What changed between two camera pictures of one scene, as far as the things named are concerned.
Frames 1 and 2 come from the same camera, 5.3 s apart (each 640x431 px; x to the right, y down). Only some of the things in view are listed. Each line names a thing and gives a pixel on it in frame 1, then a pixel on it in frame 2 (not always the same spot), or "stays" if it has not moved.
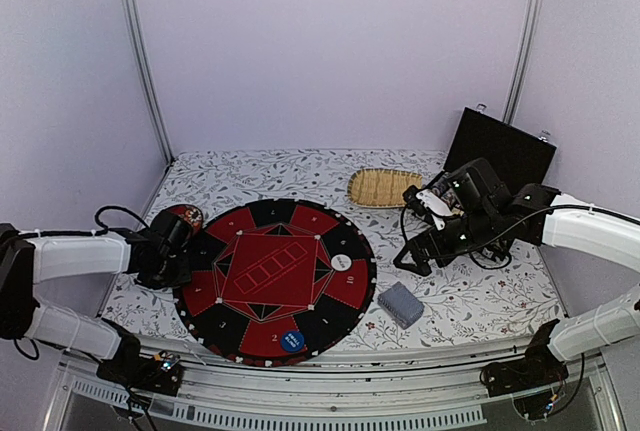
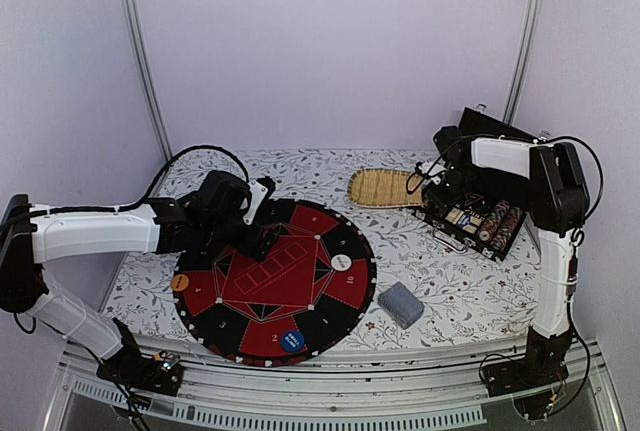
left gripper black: (183, 276) -> (249, 246)
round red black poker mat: (277, 283) stays
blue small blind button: (292, 341) stays
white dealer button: (341, 262) stays
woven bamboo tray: (381, 188) stays
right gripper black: (423, 268) -> (442, 201)
